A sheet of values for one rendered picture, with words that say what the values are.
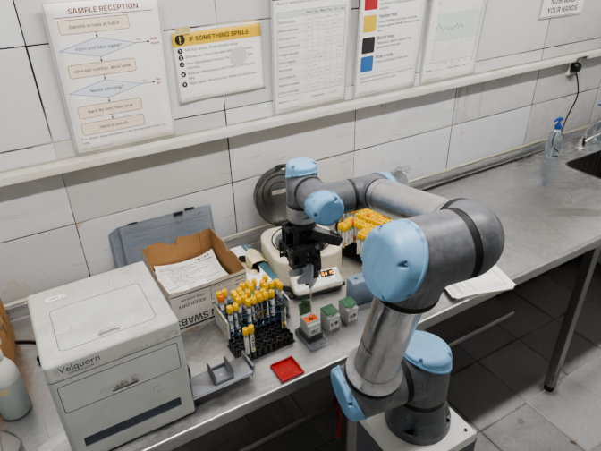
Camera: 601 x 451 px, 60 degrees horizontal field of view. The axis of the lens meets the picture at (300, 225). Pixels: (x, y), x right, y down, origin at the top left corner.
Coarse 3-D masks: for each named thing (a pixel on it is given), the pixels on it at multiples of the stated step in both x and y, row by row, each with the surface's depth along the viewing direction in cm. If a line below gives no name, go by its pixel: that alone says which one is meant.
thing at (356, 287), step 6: (354, 276) 158; (360, 276) 158; (348, 282) 158; (354, 282) 156; (360, 282) 156; (348, 288) 159; (354, 288) 156; (360, 288) 157; (366, 288) 158; (348, 294) 160; (354, 294) 157; (360, 294) 158; (366, 294) 160; (372, 294) 161; (354, 300) 158; (360, 300) 160; (366, 300) 161; (372, 300) 162; (360, 306) 160; (366, 306) 160
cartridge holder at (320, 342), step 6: (300, 330) 148; (300, 336) 148; (306, 336) 146; (312, 336) 145; (318, 336) 147; (306, 342) 146; (312, 342) 146; (318, 342) 146; (324, 342) 146; (312, 348) 145
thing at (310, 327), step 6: (312, 312) 148; (300, 318) 146; (306, 318) 146; (312, 318) 146; (300, 324) 148; (306, 324) 144; (312, 324) 144; (318, 324) 145; (306, 330) 145; (312, 330) 145; (318, 330) 146
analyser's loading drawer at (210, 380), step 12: (240, 360) 137; (204, 372) 134; (216, 372) 134; (228, 372) 134; (240, 372) 133; (252, 372) 134; (192, 384) 130; (204, 384) 130; (216, 384) 129; (228, 384) 131
